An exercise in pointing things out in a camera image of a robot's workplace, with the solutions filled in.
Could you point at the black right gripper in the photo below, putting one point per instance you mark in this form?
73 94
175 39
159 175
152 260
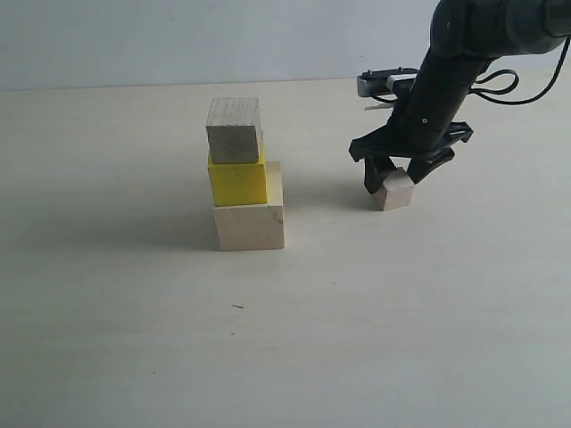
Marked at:
423 130

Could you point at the small wooden cube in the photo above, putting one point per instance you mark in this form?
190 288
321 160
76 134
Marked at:
395 191

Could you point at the large wooden cube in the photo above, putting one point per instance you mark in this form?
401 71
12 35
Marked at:
254 227

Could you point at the yellow cube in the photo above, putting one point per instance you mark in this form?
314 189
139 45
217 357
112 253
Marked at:
234 184

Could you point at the medium wooden cube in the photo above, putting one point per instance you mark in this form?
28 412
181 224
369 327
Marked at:
233 128

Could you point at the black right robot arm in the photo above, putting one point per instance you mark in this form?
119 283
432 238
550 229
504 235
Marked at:
466 37

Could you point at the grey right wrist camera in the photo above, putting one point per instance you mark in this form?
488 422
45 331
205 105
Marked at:
371 83

